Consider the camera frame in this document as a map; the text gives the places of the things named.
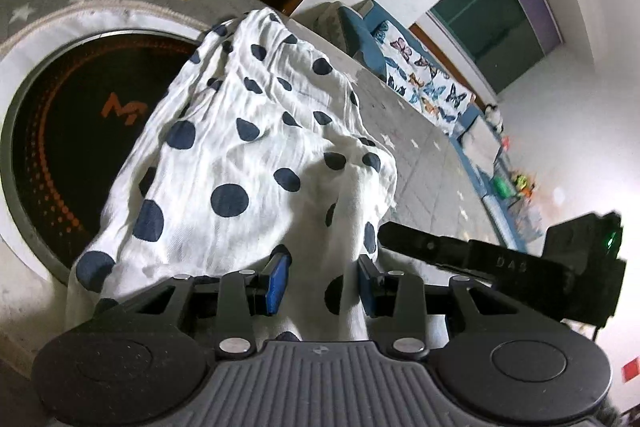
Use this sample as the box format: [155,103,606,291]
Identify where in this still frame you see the butterfly print blanket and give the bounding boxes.
[372,21,477,128]

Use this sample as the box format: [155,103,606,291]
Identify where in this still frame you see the green toy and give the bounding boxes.
[492,174,516,198]

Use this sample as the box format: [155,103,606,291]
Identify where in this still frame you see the blue sofa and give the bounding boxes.
[300,0,547,254]

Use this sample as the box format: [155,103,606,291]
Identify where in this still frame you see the yellow orange toys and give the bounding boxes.
[514,173,539,201]

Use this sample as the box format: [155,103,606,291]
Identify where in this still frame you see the grey sofa cushion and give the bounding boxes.
[459,117,502,168]

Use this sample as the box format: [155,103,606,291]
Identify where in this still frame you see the black white plush toy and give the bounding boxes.
[482,103,504,128]

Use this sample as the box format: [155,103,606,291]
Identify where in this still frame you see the round black induction cooktop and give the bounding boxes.
[0,28,202,284]

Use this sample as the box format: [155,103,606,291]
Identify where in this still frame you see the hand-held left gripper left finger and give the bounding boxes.
[107,253,292,360]

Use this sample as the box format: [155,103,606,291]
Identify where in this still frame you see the white navy polka dot garment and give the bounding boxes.
[65,7,399,344]

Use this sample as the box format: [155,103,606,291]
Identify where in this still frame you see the green glass window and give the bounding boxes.
[428,0,564,96]

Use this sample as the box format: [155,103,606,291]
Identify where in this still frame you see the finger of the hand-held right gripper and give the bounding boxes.
[377,220,474,270]

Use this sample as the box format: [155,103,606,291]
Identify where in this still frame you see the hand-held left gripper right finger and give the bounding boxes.
[356,255,527,361]

